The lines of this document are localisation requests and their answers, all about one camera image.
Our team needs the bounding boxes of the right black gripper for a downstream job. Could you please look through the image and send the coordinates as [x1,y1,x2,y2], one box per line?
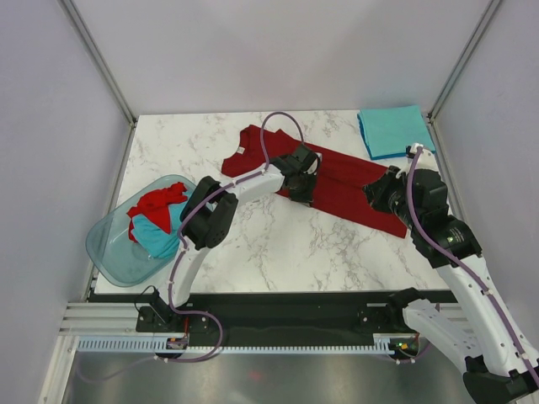
[362,165,422,230]

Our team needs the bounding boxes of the red t-shirt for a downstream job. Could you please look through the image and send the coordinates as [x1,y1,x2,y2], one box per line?
[221,125,407,238]

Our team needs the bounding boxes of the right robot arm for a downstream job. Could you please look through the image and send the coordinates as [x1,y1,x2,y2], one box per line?
[363,166,538,403]

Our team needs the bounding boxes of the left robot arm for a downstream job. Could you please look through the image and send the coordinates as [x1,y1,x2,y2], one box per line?
[136,143,323,332]

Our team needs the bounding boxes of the folded teal t-shirt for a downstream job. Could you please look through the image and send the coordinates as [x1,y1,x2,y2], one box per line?
[357,104,435,156]

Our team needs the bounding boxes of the red shirt in basket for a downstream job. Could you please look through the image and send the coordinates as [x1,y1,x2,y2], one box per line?
[127,182,188,243]

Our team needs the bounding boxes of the teal shirt in basket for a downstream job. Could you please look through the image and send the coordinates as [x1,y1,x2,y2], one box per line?
[135,189,192,258]

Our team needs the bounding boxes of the transparent blue plastic basket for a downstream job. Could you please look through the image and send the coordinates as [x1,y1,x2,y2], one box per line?
[86,175,195,287]

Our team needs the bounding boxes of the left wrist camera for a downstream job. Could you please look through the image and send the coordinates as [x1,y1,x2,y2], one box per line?
[307,152,322,175]

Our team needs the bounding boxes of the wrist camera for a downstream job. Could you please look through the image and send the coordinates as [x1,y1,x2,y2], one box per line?
[406,143,437,171]
[307,152,322,175]

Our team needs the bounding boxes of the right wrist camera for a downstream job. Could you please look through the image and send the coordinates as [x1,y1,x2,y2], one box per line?
[406,143,437,171]

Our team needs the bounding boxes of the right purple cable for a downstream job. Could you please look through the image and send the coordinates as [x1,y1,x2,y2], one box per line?
[387,145,539,380]

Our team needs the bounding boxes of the purple cable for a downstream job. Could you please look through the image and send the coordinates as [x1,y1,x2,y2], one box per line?
[387,145,539,380]
[75,111,307,384]

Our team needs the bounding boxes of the right aluminium frame post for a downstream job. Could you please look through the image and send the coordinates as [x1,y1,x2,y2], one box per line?
[426,0,504,125]

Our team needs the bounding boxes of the aluminium frame post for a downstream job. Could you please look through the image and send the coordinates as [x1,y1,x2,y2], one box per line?
[57,0,137,127]
[426,0,504,125]

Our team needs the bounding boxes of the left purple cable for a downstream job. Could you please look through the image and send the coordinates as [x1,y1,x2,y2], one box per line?
[75,111,307,384]

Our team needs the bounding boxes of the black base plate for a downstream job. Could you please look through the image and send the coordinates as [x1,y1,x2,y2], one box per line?
[88,290,464,348]

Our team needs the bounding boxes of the white slotted cable duct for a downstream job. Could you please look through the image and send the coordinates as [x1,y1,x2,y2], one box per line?
[76,333,417,355]

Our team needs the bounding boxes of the left aluminium frame post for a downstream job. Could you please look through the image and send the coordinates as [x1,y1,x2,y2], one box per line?
[57,0,137,127]

